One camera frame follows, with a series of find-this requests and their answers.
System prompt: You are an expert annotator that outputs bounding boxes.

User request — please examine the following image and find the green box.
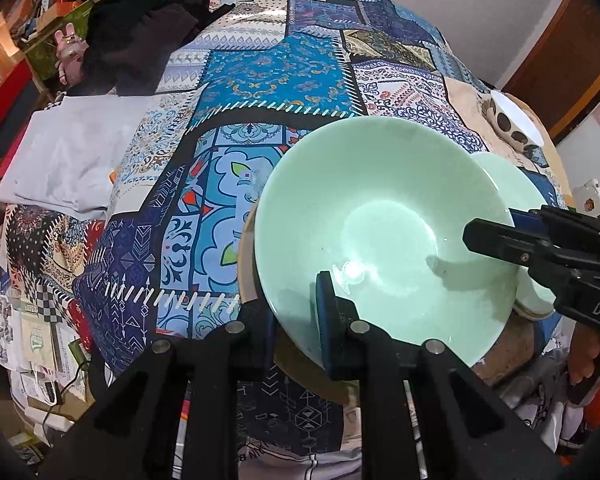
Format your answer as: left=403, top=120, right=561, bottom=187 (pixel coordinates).
left=22, top=0, right=96, bottom=81

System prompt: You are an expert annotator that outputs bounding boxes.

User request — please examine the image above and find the pink plush toy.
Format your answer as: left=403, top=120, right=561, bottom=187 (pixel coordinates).
left=54, top=22, right=91, bottom=88

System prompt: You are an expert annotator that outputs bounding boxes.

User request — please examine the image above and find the black clothing pile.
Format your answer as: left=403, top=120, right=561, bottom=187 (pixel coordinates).
left=80, top=0, right=236, bottom=96

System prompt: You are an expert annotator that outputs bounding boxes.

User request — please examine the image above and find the person's right hand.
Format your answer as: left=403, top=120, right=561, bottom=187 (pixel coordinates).
left=566, top=329, right=600, bottom=387

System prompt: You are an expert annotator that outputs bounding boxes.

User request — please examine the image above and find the brown wooden door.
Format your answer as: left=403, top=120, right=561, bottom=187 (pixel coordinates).
left=500, top=0, right=600, bottom=146

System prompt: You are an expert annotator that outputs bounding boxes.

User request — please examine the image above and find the white bowl with dark dots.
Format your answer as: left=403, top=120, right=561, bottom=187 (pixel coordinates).
left=487, top=90, right=546, bottom=153

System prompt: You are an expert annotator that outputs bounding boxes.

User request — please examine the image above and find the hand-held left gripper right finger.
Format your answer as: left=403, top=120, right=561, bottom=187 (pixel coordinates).
left=315, top=270, right=563, bottom=480

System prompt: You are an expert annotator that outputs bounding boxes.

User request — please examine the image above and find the light green bowl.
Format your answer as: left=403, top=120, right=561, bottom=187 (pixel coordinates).
left=254, top=119, right=518, bottom=368

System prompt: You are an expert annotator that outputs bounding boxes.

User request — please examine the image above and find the red box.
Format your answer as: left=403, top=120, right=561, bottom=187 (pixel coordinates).
left=0, top=57, right=38, bottom=123

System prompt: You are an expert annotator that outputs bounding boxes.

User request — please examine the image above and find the pile of papers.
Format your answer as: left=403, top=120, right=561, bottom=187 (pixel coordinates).
left=0, top=290, right=91, bottom=413

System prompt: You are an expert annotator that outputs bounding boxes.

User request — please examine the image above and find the white power adapter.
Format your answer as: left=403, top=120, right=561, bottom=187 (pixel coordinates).
left=37, top=380, right=63, bottom=407

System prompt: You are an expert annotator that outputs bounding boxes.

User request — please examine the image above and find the white printed cloth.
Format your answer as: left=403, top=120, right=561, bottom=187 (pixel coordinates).
left=172, top=332, right=593, bottom=480

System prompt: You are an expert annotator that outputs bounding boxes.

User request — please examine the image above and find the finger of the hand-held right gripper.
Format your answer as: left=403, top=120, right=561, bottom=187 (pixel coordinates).
left=510, top=204, right=600, bottom=263
left=462, top=217, right=573, bottom=273

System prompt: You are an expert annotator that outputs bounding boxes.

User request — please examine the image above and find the blue patchwork tablecloth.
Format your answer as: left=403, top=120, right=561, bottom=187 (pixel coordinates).
left=0, top=0, right=576, bottom=458

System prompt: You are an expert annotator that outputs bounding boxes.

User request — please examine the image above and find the small white device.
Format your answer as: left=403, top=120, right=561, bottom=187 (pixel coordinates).
left=575, top=177, right=600, bottom=218

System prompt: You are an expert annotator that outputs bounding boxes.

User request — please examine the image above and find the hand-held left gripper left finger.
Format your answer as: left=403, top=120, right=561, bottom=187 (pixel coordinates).
left=37, top=302, right=278, bottom=480

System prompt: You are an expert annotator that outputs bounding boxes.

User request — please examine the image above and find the large white plate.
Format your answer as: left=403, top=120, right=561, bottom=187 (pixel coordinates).
left=237, top=204, right=366, bottom=408

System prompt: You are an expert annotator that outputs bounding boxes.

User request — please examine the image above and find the white folded cloth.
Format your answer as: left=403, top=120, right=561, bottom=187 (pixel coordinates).
left=0, top=95, right=153, bottom=211

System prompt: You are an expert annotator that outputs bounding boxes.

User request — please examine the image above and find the light green plate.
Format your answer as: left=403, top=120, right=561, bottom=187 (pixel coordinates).
left=472, top=152, right=563, bottom=320

